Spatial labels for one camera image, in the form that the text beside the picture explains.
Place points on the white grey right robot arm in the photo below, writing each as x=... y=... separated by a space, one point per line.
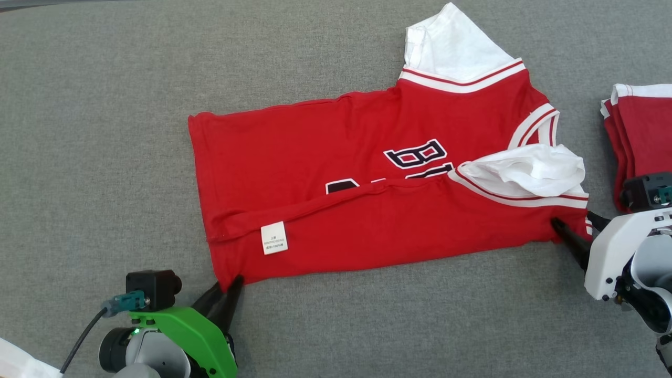
x=651 y=262

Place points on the red shorts white trim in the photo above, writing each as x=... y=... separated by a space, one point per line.
x=646 y=131

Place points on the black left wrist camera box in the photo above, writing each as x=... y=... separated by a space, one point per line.
x=152 y=289

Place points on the red white basketball jersey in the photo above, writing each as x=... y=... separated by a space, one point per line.
x=315 y=168

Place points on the grey fabric sofa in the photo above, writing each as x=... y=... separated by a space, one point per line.
x=105 y=131

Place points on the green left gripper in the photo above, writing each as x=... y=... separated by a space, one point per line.
x=194 y=336

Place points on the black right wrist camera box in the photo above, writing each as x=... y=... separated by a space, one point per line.
x=643 y=191

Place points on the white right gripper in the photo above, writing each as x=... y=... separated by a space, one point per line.
x=614 y=252

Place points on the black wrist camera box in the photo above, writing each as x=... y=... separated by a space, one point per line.
x=643 y=191
x=152 y=289

